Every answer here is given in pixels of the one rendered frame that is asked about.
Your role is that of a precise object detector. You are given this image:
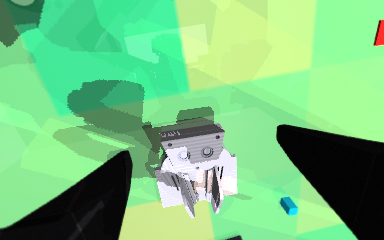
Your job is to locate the small blue block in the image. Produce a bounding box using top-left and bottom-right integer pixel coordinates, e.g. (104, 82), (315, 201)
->
(280, 197), (299, 216)

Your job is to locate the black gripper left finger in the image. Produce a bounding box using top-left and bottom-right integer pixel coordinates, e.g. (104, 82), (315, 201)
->
(0, 150), (133, 240)

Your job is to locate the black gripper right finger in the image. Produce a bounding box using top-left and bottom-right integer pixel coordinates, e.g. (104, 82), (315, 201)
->
(276, 124), (384, 240)

